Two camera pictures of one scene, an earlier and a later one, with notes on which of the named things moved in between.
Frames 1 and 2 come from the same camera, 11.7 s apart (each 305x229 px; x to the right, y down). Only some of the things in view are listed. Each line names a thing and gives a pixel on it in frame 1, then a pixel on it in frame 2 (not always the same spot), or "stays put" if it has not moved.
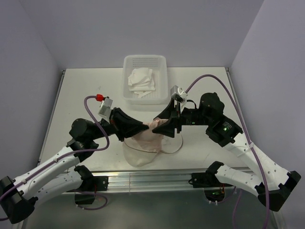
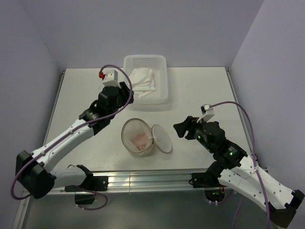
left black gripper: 133,126 → 126,92
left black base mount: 92,183 stays put
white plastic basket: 158,64 stays put
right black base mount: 214,190 stays put
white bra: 140,81 stays put
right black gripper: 168,128 → 190,123
